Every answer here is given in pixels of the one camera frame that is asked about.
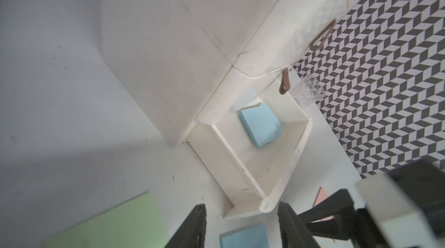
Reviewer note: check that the green sticky note upper left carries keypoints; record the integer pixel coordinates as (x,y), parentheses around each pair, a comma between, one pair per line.
(134,224)

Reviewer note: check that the blue sticky note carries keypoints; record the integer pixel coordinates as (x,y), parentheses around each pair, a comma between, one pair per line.
(245,237)
(261,124)

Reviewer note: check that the pink sticky note right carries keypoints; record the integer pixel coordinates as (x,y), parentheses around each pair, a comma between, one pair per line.
(320,197)

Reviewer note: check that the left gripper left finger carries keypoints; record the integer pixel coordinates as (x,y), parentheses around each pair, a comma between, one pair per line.
(192,232)

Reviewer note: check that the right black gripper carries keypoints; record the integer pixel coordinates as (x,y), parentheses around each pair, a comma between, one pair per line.
(422,182)

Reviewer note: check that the clear plastic cup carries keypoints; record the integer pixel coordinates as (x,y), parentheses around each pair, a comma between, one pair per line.
(307,91)

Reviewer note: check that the white drawer cabinet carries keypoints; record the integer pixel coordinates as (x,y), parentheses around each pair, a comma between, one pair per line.
(189,61)

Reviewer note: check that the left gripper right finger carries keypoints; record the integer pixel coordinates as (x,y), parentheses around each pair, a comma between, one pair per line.
(293,232)

